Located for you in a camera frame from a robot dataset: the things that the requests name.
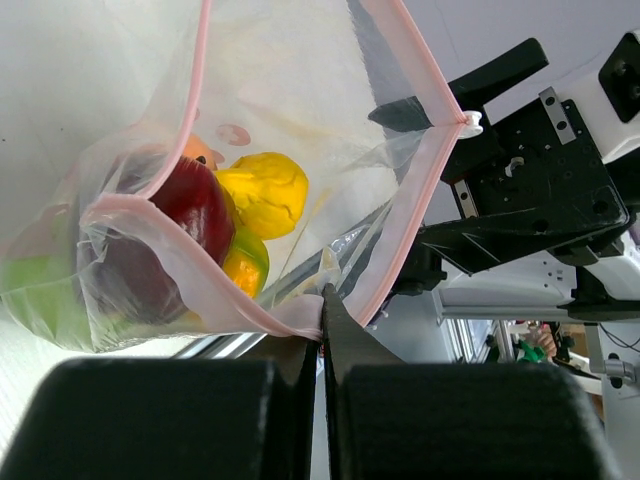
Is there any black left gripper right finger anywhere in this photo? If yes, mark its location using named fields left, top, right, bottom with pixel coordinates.
left=321, top=285, right=618, bottom=479

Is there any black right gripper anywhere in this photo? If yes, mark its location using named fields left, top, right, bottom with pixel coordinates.
left=368, top=38, right=630, bottom=295

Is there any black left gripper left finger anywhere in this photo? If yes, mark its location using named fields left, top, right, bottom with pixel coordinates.
left=1, top=337, right=318, bottom=479

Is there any dark red apple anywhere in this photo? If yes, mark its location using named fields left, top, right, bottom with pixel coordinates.
left=77, top=155, right=236, bottom=326

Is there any green apple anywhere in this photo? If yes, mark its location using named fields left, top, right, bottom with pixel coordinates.
left=1, top=255, right=132, bottom=353

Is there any yellow lemon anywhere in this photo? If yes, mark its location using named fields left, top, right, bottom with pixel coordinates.
left=215, top=152, right=309, bottom=240

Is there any yellow mango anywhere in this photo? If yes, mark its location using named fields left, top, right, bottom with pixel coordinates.
left=223, top=227, right=270, bottom=298

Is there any clear zip top bag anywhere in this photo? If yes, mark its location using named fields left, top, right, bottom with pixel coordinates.
left=1, top=1, right=482, bottom=352

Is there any orange peach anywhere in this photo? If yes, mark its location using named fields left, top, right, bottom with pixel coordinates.
left=182, top=134, right=225, bottom=171

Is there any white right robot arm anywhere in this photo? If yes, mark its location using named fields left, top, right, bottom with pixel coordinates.
left=391, top=30, right=639, bottom=323

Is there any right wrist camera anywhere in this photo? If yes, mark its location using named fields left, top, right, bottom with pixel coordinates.
left=561, top=29, right=639, bottom=164

